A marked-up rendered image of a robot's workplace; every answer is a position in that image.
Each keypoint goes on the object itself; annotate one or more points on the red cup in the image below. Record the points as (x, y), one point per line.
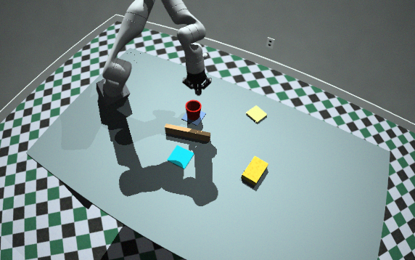
(193, 109)

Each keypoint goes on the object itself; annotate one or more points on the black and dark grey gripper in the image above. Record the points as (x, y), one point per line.
(197, 79)

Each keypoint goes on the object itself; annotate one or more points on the pale yellow square pad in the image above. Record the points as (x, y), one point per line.
(256, 114)

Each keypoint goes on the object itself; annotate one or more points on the yellow sponge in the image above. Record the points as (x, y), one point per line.
(254, 170)

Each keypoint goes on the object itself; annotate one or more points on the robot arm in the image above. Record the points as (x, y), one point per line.
(133, 23)

